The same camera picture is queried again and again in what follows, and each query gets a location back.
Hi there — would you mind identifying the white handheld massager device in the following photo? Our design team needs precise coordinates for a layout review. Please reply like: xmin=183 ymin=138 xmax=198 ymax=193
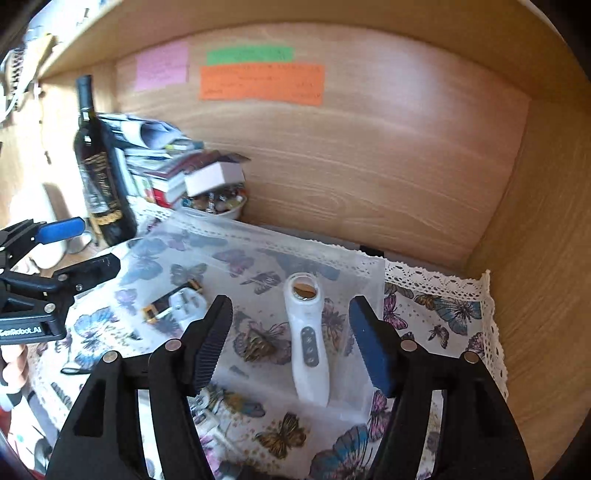
xmin=283 ymin=272 xmax=331 ymax=408

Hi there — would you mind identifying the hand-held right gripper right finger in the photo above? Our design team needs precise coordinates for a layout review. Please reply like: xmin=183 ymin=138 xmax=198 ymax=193
xmin=348 ymin=295 xmax=535 ymax=480

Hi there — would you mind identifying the yellow and black small gadget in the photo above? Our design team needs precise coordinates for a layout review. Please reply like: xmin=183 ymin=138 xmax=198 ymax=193
xmin=141 ymin=295 xmax=179 ymax=325

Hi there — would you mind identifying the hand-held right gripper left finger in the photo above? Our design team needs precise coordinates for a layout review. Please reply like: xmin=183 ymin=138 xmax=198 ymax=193
xmin=46 ymin=294 xmax=234 ymax=480

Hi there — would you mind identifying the orange paper note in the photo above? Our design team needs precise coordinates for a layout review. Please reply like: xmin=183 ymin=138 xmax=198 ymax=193
xmin=199 ymin=63 xmax=325 ymax=107

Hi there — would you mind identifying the white mug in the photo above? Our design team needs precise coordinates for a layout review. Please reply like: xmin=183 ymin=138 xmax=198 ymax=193
xmin=33 ymin=184 xmax=96 ymax=269

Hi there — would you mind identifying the white bowl of trinkets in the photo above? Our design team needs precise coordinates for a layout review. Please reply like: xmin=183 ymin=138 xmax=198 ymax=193
xmin=180 ymin=184 xmax=250 ymax=222

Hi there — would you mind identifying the stack of books and magazines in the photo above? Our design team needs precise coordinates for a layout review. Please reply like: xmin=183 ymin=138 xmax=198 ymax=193
xmin=98 ymin=113 xmax=251 ymax=209

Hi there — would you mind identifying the dark wine bottle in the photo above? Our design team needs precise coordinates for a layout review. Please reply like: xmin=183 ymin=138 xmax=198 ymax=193
xmin=73 ymin=75 xmax=138 ymax=247

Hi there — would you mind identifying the person's left hand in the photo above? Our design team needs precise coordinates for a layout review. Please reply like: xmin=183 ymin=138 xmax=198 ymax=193
xmin=0 ymin=344 xmax=29 ymax=389

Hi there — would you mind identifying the white cable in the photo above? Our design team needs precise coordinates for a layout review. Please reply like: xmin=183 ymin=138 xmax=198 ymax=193
xmin=0 ymin=44 xmax=44 ymax=123

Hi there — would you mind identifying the green paper note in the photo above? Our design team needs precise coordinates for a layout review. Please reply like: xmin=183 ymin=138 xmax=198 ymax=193
xmin=206 ymin=45 xmax=295 ymax=66

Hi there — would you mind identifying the butterfly print lace tablecloth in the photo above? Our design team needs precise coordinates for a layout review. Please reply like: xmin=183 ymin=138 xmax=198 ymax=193
xmin=28 ymin=198 xmax=509 ymax=480

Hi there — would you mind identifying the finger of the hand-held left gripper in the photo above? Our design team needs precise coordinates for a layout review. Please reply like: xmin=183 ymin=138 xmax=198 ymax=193
xmin=0 ymin=253 xmax=122 ymax=305
xmin=0 ymin=217 xmax=86 ymax=260

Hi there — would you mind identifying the white power adapter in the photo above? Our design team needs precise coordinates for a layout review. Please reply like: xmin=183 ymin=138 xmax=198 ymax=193
xmin=168 ymin=286 xmax=209 ymax=331

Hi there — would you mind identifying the pink paper note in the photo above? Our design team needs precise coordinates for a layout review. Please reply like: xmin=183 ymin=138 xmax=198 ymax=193
xmin=135 ymin=42 xmax=191 ymax=92

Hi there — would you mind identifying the gold hair clip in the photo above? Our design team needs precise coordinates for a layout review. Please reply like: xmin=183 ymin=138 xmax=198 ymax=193
xmin=242 ymin=329 xmax=279 ymax=363

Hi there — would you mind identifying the clear plastic storage box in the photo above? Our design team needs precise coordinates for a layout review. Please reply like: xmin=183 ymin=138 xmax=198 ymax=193
xmin=117 ymin=207 xmax=387 ymax=424

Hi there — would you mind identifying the white cardboard box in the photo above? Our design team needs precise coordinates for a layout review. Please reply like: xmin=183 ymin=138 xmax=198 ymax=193
xmin=184 ymin=161 xmax=246 ymax=197

